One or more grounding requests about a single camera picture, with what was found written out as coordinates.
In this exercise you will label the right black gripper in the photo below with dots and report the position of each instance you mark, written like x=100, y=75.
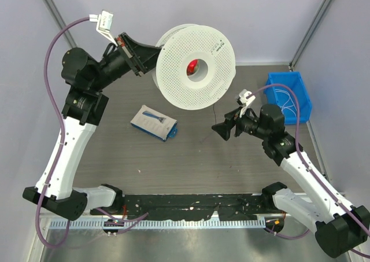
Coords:
x=232, y=118

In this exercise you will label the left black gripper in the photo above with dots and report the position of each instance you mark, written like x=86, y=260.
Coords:
x=145, y=56

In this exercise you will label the white perforated filament spool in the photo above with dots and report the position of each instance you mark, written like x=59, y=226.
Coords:
x=217, y=66

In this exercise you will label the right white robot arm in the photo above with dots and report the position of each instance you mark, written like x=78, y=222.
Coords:
x=338, y=225

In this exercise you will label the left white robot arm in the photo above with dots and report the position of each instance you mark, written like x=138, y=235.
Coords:
x=81, y=115

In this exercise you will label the red pomegranate fruit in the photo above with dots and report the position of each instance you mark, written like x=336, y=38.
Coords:
x=192, y=67

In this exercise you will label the blue plastic storage bin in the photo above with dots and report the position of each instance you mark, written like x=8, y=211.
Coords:
x=281, y=97

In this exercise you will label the blue razor package box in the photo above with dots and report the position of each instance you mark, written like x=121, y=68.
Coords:
x=154, y=123

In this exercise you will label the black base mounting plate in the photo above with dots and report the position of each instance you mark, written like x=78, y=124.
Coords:
x=196, y=207

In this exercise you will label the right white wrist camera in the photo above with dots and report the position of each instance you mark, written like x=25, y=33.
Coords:
x=244, y=100

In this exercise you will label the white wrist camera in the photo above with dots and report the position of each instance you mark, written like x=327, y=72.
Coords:
x=103, y=24
x=244, y=100

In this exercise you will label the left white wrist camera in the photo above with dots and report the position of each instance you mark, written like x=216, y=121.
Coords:
x=103, y=24

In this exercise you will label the white slotted cable duct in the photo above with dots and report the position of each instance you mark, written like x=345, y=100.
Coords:
x=213, y=223

